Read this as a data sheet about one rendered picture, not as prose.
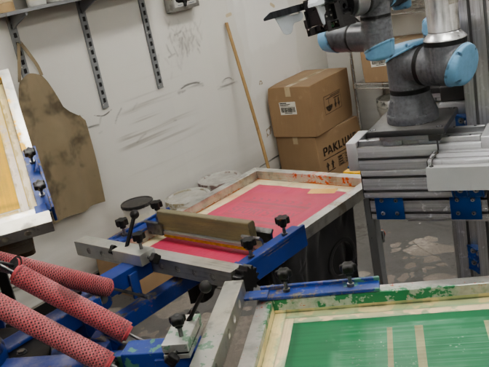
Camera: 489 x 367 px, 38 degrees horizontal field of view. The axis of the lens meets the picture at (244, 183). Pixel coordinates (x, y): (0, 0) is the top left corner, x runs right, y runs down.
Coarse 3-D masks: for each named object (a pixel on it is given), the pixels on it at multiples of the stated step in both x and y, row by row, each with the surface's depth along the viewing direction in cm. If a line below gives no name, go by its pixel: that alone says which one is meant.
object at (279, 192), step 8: (248, 192) 269; (256, 192) 267; (264, 192) 265; (272, 192) 263; (280, 192) 262; (288, 192) 260; (232, 200) 263; (240, 200) 262; (216, 208) 258; (224, 208) 256; (160, 240) 238; (168, 240) 237; (176, 240) 235; (184, 240) 234; (160, 248) 231; (168, 248) 230; (176, 248) 229; (184, 248) 227; (192, 248) 226; (200, 248) 225
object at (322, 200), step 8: (296, 192) 258; (304, 192) 257; (336, 192) 250; (344, 192) 249; (296, 200) 250; (304, 200) 249; (312, 200) 247; (320, 200) 246; (328, 200) 244; (312, 208) 240; (320, 208) 239; (296, 216) 236; (304, 216) 234; (256, 224) 235; (288, 224) 230; (296, 224) 229; (280, 232) 225; (208, 248) 224; (216, 248) 222; (224, 248) 221; (232, 248) 220; (200, 256) 219; (208, 256) 217; (216, 256) 216; (224, 256) 215; (232, 256) 214; (240, 256) 213
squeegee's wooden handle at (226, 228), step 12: (168, 216) 232; (180, 216) 228; (192, 216) 224; (204, 216) 221; (216, 216) 219; (168, 228) 234; (180, 228) 230; (192, 228) 226; (204, 228) 222; (216, 228) 218; (228, 228) 215; (240, 228) 211; (252, 228) 210
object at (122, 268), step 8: (120, 264) 202; (128, 264) 201; (112, 272) 197; (120, 272) 196; (128, 272) 198; (144, 272) 202; (120, 280) 196; (128, 280) 198; (120, 288) 196; (112, 296) 194
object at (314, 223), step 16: (240, 176) 278; (256, 176) 281; (272, 176) 276; (288, 176) 271; (304, 176) 266; (320, 176) 261; (336, 176) 256; (352, 176) 253; (208, 192) 266; (224, 192) 268; (352, 192) 237; (192, 208) 255; (336, 208) 228; (304, 224) 218; (320, 224) 222; (144, 240) 239
